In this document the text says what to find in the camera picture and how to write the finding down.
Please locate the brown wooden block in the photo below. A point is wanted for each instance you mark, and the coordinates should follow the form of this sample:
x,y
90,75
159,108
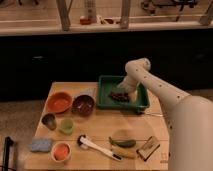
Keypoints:
x,y
146,150

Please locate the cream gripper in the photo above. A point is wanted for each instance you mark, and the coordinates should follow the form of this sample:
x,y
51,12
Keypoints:
x,y
130,85

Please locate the dark maroon bowl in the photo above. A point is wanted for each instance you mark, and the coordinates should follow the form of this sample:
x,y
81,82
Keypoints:
x,y
83,105

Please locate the red object on shelf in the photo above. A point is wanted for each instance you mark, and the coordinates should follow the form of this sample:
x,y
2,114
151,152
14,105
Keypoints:
x,y
84,21

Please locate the small metal cup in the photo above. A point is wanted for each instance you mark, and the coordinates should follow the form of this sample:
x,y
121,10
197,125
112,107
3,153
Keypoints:
x,y
49,121

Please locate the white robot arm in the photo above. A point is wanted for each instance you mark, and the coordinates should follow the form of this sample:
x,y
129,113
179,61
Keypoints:
x,y
191,118

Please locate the metal spoon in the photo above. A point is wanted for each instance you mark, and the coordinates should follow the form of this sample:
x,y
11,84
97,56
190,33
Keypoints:
x,y
149,114

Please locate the green pepper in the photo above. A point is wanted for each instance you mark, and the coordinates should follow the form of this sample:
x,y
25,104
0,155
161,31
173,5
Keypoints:
x,y
125,144

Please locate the green plastic tray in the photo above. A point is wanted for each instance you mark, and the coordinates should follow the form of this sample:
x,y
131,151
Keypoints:
x,y
108,84

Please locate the yellow banana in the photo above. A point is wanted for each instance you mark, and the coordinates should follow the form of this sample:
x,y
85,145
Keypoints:
x,y
123,152

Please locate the black stand post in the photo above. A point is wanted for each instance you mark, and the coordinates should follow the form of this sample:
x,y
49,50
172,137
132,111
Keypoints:
x,y
6,152

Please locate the light green cup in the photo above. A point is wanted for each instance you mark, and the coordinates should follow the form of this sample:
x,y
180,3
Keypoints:
x,y
66,126

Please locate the dark red grape bunch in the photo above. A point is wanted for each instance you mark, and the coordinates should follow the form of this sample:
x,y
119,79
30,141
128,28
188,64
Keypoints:
x,y
119,97

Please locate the white handled dish brush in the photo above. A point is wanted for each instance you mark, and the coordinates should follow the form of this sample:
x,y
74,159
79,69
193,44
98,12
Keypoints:
x,y
85,143

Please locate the blue sponge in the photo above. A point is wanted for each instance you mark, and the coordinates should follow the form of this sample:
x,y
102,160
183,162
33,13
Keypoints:
x,y
41,145

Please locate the white cup with orange inside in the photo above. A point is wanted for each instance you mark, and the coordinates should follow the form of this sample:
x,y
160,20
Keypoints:
x,y
61,152

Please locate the orange bowl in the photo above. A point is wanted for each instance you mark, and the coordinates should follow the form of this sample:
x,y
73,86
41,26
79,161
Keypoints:
x,y
58,102

